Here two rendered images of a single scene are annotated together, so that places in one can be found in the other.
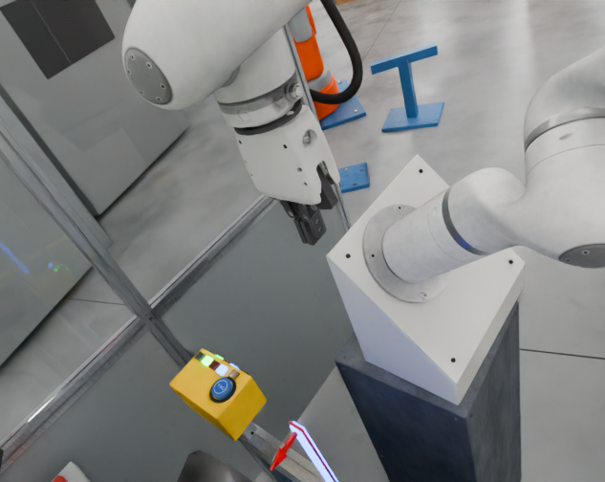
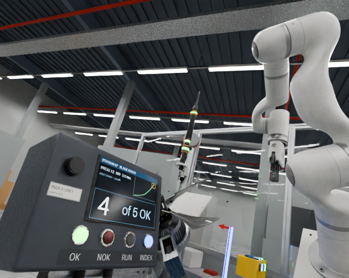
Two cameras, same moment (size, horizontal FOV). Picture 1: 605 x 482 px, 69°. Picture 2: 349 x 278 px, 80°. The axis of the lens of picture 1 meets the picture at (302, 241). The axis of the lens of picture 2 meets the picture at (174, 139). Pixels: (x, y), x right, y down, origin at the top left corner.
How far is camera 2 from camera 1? 0.99 m
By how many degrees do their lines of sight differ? 94
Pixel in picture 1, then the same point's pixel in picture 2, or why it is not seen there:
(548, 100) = not seen: hidden behind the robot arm
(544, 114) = not seen: hidden behind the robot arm
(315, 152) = (273, 148)
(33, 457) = (221, 265)
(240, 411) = (244, 265)
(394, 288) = (311, 254)
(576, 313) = not seen: outside the picture
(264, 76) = (271, 131)
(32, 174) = (288, 199)
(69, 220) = (286, 218)
